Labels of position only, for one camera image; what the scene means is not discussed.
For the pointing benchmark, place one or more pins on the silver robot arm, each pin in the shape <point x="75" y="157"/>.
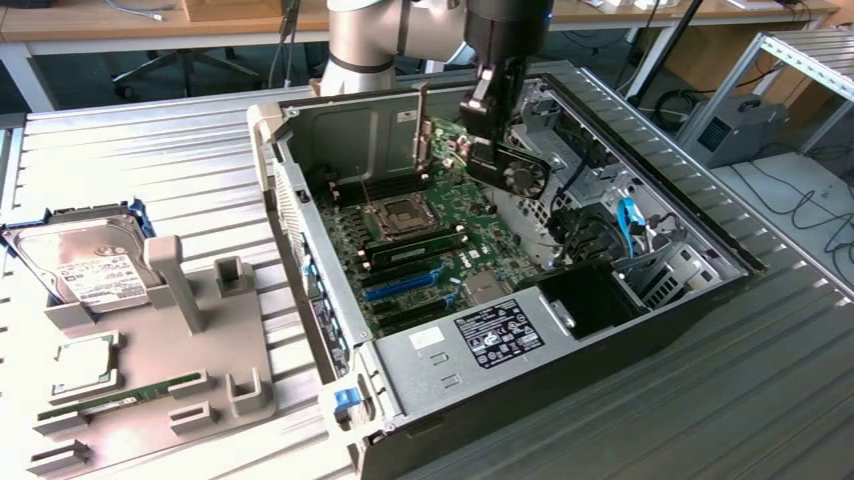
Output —
<point x="363" y="40"/>

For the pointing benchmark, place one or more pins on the silver hard disk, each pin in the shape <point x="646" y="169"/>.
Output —
<point x="80" y="260"/>

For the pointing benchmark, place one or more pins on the aluminium slat frame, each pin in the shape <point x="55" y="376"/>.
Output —
<point x="814" y="55"/>

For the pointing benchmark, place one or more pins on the green motherboard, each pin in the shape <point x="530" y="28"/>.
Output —
<point x="467" y="210"/>

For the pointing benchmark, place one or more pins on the black expansion slot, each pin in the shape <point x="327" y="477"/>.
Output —
<point x="407" y="312"/>

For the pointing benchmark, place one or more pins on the blue expansion slot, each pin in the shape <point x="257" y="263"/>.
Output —
<point x="394" y="289"/>

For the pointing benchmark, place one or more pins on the CPU socket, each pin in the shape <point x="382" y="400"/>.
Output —
<point x="401" y="217"/>

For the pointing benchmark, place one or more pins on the grey power supply unit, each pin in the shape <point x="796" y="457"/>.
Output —
<point x="427" y="370"/>

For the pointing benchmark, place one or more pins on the graphics card with metal bracket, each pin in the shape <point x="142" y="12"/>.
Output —
<point x="527" y="172"/>

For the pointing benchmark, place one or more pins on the black RAM slot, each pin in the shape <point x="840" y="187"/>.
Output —
<point x="407" y="239"/>

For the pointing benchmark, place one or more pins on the metal disk bay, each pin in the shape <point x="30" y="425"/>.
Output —
<point x="527" y="225"/>

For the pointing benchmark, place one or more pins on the grey parts rack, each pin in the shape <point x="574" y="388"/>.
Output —
<point x="154" y="360"/>

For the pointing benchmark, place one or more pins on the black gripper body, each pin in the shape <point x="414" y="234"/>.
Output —
<point x="507" y="30"/>

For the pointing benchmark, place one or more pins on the black office chair base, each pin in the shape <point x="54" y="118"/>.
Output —
<point x="189" y="59"/>

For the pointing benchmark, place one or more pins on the silver chipset heatsink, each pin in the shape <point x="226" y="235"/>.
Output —
<point x="483" y="290"/>

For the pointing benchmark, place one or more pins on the brown box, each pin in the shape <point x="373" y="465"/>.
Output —
<point x="227" y="10"/>

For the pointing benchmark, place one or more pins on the grey control box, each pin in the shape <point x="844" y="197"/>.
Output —
<point x="741" y="130"/>

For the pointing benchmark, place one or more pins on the silver CPU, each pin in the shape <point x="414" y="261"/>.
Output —
<point x="83" y="365"/>

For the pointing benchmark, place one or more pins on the open black PC case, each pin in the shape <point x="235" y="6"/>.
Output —
<point x="601" y="380"/>

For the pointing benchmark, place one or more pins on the blue case latch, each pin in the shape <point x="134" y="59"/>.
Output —
<point x="343" y="400"/>

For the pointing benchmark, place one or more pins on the black stand pole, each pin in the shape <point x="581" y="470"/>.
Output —
<point x="681" y="25"/>

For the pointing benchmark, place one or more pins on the green RAM stick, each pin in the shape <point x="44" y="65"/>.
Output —
<point x="121" y="397"/>
<point x="407" y="255"/>

